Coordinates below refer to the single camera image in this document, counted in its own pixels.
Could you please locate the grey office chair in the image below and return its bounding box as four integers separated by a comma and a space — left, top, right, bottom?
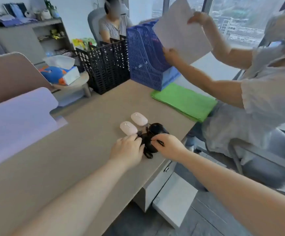
195, 128, 285, 196
87, 7, 106, 45

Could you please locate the person's right forearm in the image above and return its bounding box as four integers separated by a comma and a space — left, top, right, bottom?
177, 147, 285, 236

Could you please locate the person's left forearm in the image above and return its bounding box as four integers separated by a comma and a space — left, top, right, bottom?
11, 158, 133, 236

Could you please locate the black mesh file rack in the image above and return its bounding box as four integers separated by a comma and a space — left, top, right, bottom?
75, 36, 131, 95

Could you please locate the pale paper sheet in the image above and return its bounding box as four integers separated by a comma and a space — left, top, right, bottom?
152, 0, 213, 66

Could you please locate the large glass window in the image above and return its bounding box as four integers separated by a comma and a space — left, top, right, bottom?
129, 0, 285, 48

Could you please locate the small green potted plant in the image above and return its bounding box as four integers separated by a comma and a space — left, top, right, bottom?
44, 0, 60, 19

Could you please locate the lilac paper sheet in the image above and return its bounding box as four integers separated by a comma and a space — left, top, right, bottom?
0, 87, 68, 172

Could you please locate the grey shelf cabinet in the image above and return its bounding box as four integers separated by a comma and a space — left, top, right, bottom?
0, 18, 75, 65

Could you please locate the person's right hand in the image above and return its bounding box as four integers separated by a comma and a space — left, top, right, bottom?
150, 133, 188, 163

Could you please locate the beige monitor riser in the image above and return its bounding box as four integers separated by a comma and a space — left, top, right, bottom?
51, 70, 92, 98

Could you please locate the beige desk partition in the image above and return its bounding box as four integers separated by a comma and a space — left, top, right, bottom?
0, 52, 54, 110

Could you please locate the green folder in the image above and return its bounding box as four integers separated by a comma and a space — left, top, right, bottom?
151, 82, 218, 123

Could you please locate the colourful tissue box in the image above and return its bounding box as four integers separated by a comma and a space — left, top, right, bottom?
38, 55, 81, 86

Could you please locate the black wired mouse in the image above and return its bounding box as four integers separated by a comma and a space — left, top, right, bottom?
147, 123, 170, 142
137, 131, 165, 159

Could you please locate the person's left hand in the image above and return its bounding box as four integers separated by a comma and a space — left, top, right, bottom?
109, 134, 145, 170

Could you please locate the white cardboard box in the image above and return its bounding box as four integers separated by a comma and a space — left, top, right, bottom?
152, 172, 199, 229

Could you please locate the blue mesh file rack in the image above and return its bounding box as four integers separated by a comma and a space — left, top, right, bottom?
126, 19, 182, 92

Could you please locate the white wireless mouse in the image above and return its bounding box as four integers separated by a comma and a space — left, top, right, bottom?
130, 112, 149, 127
120, 121, 139, 136

